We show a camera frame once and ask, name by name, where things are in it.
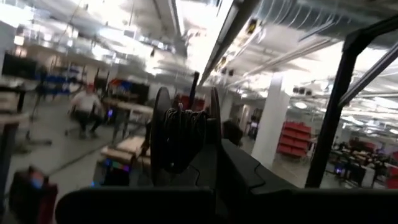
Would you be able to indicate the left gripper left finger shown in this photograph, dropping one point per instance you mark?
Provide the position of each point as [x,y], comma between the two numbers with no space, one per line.
[140,205]

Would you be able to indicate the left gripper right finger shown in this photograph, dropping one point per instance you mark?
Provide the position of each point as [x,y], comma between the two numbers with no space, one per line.
[280,205]

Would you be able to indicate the red bin shelf rack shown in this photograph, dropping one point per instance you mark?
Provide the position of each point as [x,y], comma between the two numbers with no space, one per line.
[293,138]

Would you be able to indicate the white building column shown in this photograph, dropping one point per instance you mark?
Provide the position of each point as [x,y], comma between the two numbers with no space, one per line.
[272,118]

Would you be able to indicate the distant wooden table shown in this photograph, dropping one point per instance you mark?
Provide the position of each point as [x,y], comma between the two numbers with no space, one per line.
[127,107]

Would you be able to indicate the red and black tool case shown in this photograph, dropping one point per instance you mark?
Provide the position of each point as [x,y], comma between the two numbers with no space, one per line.
[31,196]

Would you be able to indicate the person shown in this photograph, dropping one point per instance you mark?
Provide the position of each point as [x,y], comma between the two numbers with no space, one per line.
[85,107]

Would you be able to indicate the long ceiling light bar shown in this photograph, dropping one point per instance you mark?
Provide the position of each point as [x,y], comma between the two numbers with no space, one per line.
[224,40]

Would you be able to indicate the black computer monitor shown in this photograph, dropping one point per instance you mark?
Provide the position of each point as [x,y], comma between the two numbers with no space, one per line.
[18,67]

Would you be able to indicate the black aluminium table frame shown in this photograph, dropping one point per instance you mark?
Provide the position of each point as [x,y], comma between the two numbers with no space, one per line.
[332,109]

